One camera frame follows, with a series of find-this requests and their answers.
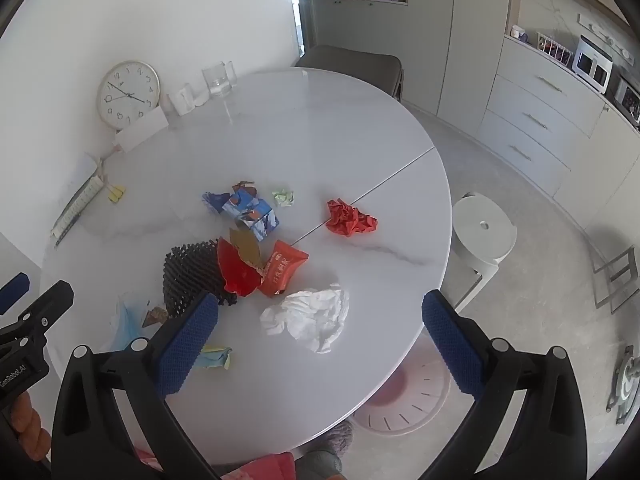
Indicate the white drawer unit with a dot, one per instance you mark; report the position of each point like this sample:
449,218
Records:
540,105

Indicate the yellow clip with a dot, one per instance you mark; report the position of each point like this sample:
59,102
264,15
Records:
117,190
115,199

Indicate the white countertop oven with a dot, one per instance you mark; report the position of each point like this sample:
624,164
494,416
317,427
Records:
592,60

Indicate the green paper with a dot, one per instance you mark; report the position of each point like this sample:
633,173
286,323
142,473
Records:
283,197

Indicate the white round plastic stool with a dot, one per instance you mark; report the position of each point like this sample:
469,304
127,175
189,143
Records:
482,230

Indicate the pale striped booklet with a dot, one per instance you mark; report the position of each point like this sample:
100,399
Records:
77,207

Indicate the tall grey-white cabinet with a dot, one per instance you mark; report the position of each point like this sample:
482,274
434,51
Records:
470,35

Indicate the clear bluish plastic bag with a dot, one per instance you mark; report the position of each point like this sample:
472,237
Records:
125,325

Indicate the white tissue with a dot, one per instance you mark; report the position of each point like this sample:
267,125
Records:
310,317

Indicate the white base cabinet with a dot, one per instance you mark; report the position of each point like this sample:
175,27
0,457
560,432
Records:
600,170

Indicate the orange-red snack packet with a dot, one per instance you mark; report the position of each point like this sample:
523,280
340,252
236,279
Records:
280,270

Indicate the round white wall clock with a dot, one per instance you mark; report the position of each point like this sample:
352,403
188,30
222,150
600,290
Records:
128,93

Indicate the blue printed carton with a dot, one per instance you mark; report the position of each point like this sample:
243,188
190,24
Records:
252,212

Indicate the person's right leg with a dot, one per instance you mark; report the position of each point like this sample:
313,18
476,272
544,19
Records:
320,465

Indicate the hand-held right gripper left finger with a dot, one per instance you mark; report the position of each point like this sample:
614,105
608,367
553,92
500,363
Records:
187,347

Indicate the white paper box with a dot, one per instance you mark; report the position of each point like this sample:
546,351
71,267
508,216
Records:
140,130

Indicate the grey round floor device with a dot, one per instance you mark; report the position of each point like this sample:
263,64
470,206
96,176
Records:
625,385

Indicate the person legs grey trousers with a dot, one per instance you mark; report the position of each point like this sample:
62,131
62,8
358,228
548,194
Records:
255,467

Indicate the orange-brown wrapper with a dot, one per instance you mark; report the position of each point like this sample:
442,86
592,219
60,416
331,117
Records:
245,187

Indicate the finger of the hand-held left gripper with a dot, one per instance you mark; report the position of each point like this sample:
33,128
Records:
47,306
14,291

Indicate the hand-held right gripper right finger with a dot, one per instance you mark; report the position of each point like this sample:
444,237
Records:
452,350

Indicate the small brown wrapper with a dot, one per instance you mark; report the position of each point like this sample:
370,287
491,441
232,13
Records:
156,316

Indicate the grey dining chair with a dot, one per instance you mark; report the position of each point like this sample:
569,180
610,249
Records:
350,62

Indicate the translucent red plastic wrapper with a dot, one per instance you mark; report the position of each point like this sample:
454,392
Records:
237,272

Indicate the person's left hand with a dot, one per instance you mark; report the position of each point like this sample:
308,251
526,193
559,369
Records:
27,422

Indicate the grey fuzzy slipper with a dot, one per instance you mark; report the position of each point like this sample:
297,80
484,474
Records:
337,435

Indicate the gold foil wrapper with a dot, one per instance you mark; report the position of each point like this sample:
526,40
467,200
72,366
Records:
245,247

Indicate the yellow and blue wrapper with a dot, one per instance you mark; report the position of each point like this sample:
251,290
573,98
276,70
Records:
217,357

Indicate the black checkered cloth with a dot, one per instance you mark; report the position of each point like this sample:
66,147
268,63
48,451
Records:
187,280

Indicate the clear glass tumbler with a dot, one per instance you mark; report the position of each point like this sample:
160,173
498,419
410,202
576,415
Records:
219,80

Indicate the white cup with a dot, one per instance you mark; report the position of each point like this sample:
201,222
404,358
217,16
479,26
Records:
182,101

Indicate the doorway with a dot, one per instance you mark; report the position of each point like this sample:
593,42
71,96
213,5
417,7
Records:
299,10

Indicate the pink and white waste basket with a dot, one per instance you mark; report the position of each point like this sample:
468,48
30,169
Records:
405,410

